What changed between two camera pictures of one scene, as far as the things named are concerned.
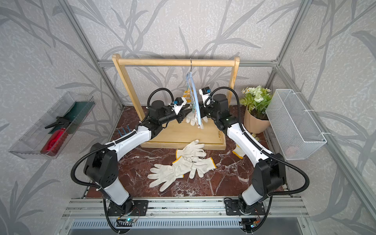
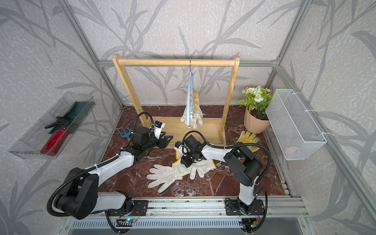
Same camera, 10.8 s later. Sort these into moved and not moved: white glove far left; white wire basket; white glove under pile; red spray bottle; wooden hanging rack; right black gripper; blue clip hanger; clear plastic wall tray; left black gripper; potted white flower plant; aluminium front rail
Moved: blue clip hanger; left black gripper; right black gripper
Not moved: red spray bottle; clear plastic wall tray; aluminium front rail; potted white flower plant; wooden hanging rack; white glove far left; white wire basket; white glove under pile
